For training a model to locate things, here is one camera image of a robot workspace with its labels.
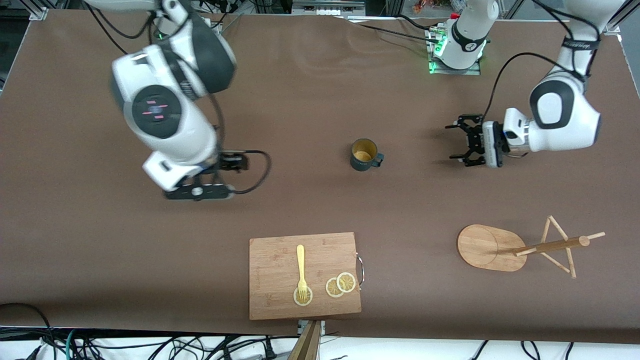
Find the yellow plastic fork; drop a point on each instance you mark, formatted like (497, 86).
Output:
(300, 260)

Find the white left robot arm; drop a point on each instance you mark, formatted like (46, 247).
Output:
(565, 125)

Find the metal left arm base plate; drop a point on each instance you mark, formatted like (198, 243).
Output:
(472, 70)

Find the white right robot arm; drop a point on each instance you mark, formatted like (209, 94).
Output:
(170, 115)

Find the aluminium frame bracket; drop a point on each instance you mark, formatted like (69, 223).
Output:
(612, 27)
(39, 12)

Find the metal bracket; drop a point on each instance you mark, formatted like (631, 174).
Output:
(301, 327)

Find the wooden cutting board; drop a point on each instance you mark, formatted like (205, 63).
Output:
(275, 270)

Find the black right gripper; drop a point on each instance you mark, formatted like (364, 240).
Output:
(232, 162)

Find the wooden post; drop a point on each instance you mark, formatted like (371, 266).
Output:
(306, 347)

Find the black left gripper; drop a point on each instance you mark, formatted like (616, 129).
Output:
(475, 140)

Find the brown table cover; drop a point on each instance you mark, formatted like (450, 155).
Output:
(320, 225)

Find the wooden cup rack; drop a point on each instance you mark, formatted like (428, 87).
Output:
(482, 247)

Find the teal ribbed cup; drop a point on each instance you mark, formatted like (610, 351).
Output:
(361, 165)

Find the grey power strip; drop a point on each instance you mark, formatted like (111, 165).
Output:
(327, 7)

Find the dried lemon slice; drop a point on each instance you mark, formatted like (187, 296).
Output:
(346, 282)
(308, 299)

